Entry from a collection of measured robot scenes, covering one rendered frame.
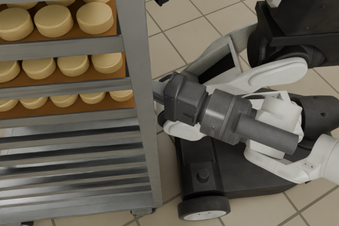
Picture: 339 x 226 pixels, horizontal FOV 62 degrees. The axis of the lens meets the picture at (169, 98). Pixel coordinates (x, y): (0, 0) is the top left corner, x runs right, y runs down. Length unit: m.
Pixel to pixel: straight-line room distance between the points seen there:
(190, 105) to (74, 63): 0.21
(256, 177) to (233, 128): 0.68
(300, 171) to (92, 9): 0.39
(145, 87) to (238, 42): 0.48
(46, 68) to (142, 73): 0.18
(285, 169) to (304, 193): 0.90
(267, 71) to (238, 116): 0.26
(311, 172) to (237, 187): 0.67
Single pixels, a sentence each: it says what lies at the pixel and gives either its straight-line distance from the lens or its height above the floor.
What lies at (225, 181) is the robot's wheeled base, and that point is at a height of 0.17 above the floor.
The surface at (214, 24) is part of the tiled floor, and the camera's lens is 1.86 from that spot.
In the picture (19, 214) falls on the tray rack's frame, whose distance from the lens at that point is 1.23.
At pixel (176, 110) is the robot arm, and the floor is 0.78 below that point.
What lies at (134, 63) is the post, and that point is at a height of 0.96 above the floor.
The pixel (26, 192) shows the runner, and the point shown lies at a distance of 1.05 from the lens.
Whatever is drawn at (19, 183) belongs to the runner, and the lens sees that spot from 0.97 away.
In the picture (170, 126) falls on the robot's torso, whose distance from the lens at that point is 0.86.
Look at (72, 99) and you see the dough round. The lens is 0.57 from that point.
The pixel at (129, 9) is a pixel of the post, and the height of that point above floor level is 1.04.
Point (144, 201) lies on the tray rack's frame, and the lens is 1.12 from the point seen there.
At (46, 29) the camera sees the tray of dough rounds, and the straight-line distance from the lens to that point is 0.43.
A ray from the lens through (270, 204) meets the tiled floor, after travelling 1.34.
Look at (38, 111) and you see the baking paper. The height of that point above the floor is 0.77.
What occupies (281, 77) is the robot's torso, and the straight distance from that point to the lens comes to 0.76.
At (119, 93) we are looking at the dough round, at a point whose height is 0.79.
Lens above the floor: 1.24
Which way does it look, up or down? 57 degrees down
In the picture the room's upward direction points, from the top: straight up
